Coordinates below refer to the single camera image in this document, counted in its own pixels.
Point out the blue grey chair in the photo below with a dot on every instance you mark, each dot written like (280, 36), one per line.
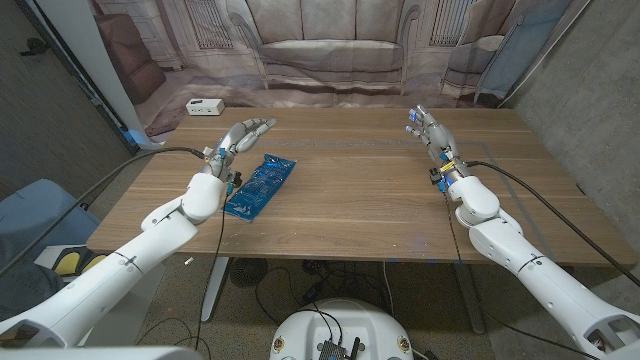
(40, 210)

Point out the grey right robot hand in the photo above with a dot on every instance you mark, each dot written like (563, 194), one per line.
(442, 142)

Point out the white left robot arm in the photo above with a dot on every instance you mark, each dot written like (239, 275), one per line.
(125, 265)

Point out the person leg in jeans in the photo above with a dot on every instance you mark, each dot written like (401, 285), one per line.
(25, 285)

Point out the white power strip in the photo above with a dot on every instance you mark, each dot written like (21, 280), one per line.
(205, 106)

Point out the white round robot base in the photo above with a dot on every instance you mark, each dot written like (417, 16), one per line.
(340, 322)

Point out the grey tape outline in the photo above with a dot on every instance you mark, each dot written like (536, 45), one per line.
(350, 143)

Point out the grey table leg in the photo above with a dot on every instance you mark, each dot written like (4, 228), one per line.
(472, 305)

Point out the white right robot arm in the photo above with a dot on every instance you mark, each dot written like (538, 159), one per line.
(540, 275)

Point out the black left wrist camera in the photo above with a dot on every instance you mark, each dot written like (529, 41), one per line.
(235, 179)

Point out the white table leg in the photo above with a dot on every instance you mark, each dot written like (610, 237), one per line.
(215, 290)

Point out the printed living room backdrop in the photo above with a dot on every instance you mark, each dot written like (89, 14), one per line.
(330, 50)

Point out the black yellow foot pedal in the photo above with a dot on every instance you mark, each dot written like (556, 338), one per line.
(67, 263)

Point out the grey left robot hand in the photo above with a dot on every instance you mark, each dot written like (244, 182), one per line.
(235, 142)

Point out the black round floor fan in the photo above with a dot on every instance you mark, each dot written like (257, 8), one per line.
(248, 272)

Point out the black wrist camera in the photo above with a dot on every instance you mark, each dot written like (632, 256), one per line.
(235, 179)
(434, 176)

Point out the black electronics box with antenna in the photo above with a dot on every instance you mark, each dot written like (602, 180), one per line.
(332, 350)

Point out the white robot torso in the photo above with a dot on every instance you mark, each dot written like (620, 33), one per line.
(100, 354)

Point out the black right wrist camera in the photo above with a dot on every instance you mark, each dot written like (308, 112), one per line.
(434, 176)

